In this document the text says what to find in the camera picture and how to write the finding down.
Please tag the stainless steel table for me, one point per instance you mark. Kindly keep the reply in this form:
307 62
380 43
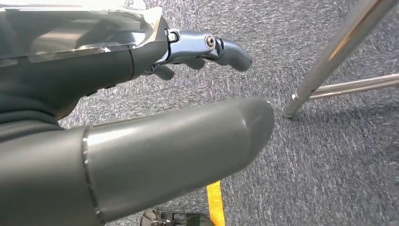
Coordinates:
327 56

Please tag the black robot foot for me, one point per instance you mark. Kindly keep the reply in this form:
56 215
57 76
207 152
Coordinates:
174 220

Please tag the yellow floor tape square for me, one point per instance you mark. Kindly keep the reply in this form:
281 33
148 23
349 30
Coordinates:
215 202

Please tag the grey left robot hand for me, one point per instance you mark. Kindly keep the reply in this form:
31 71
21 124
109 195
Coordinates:
78 78

